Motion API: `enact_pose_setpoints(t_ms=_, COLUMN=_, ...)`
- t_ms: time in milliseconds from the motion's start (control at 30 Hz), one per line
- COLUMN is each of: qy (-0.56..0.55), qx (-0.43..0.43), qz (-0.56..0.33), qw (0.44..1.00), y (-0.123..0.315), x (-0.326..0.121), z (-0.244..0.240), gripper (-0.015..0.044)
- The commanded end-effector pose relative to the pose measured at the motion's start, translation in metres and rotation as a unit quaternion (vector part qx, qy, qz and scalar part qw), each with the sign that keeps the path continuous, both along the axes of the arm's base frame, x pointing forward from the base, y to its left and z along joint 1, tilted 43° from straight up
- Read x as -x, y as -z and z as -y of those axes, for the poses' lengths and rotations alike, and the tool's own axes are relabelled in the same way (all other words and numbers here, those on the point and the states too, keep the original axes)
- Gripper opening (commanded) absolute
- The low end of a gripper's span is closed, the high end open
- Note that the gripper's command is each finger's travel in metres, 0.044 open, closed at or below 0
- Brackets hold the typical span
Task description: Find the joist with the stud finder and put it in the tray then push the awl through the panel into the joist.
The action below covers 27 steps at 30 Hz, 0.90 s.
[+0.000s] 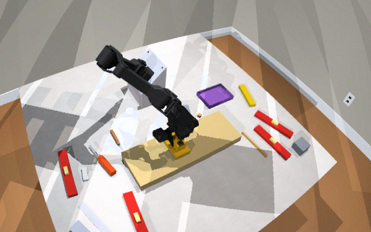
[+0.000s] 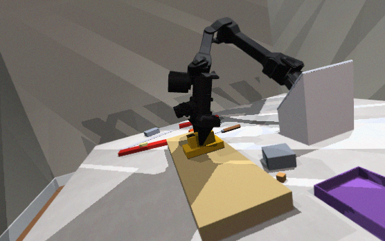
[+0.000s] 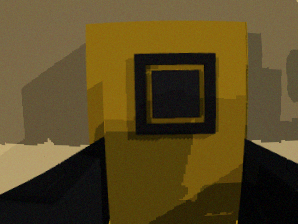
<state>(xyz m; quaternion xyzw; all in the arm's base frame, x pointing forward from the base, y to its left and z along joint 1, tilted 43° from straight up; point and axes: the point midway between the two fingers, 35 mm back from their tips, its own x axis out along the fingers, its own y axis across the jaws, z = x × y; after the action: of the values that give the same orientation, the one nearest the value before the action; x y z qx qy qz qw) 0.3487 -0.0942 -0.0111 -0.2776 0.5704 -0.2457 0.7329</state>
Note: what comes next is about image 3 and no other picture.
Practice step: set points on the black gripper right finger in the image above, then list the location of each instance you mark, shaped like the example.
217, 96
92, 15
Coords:
269, 193

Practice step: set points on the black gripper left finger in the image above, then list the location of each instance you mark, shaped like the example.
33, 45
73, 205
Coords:
72, 192

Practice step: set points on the tan wooden floor panel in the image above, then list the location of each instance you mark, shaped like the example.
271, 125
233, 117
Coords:
43, 102

